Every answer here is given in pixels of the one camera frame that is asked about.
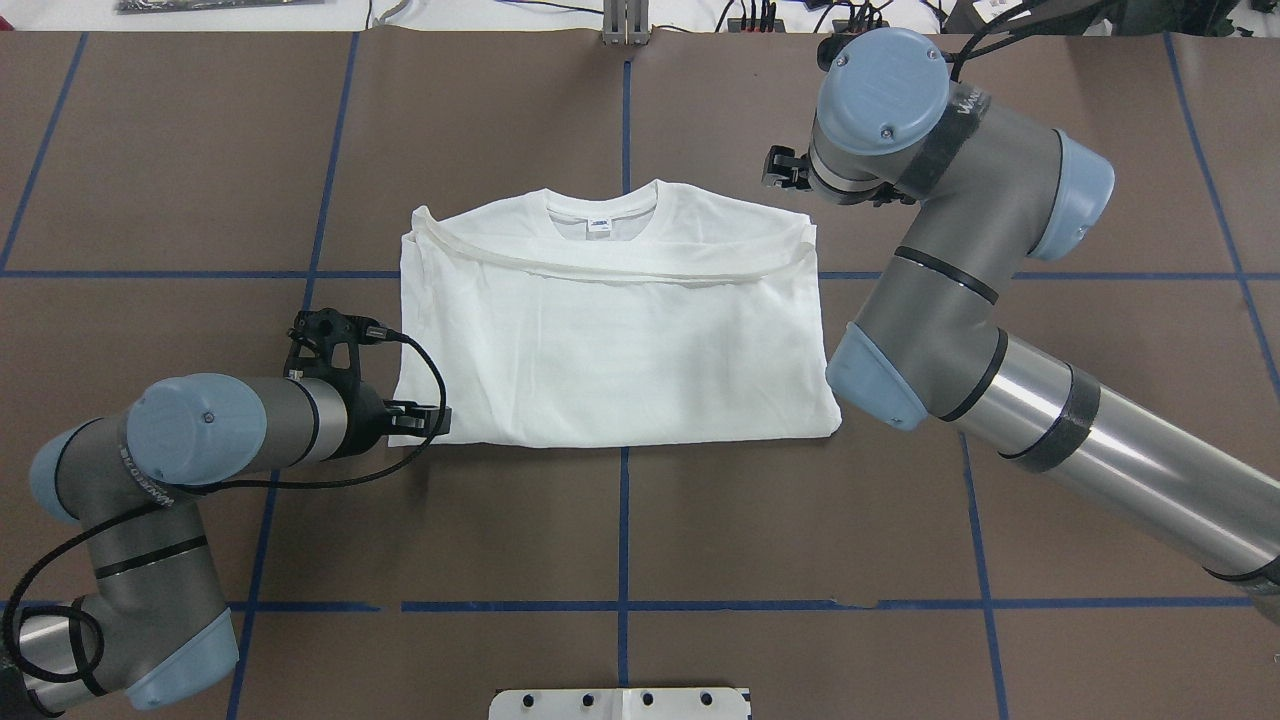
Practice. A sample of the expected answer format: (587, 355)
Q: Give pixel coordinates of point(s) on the white long-sleeve printed shirt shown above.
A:
(668, 316)

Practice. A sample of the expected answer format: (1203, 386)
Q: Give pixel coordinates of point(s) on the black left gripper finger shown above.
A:
(408, 419)

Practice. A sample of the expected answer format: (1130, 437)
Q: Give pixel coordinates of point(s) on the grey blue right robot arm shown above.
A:
(995, 188)

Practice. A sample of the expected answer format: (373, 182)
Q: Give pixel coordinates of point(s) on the black power strip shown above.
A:
(777, 17)

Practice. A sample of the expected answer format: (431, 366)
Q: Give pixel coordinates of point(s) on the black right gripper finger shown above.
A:
(784, 169)

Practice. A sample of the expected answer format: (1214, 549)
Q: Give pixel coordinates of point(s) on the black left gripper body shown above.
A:
(364, 419)

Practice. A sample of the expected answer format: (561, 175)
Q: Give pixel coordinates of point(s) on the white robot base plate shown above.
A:
(623, 703)

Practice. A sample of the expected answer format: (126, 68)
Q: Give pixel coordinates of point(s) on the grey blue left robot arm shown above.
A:
(158, 628)

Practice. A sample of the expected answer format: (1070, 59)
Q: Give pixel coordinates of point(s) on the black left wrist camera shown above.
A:
(325, 345)

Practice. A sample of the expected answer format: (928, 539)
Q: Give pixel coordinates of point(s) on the grey aluminium frame post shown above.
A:
(626, 23)

